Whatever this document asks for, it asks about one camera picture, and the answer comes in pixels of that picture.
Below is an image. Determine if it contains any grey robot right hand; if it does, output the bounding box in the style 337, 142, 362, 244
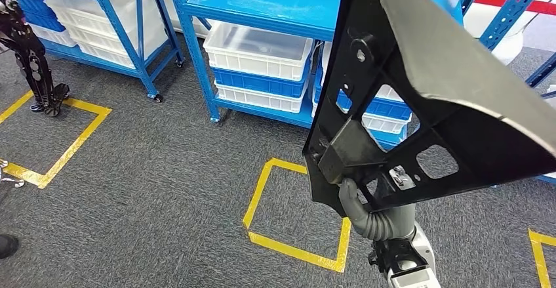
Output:
338, 166, 418, 241

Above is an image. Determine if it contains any black plastic frame part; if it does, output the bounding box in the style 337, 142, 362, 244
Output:
302, 0, 556, 218

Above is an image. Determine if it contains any yellow floor tape square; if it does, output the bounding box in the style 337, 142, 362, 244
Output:
528, 229, 556, 288
0, 89, 113, 190
242, 157, 352, 275

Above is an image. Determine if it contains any blue plastic crate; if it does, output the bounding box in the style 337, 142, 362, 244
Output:
12, 0, 66, 33
313, 66, 412, 122
212, 58, 313, 99

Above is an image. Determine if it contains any white car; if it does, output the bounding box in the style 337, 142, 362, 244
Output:
165, 0, 556, 68

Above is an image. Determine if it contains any white plastic crate stack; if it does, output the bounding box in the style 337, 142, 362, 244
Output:
45, 0, 169, 70

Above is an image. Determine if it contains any person's black shoe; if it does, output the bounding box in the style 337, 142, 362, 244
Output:
0, 234, 20, 260

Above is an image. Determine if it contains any black humanoid robot leg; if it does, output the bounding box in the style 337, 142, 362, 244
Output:
0, 0, 71, 118

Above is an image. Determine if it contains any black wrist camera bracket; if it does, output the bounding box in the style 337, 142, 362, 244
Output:
368, 237, 429, 275

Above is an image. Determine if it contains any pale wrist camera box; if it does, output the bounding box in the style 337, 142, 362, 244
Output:
387, 266, 442, 288

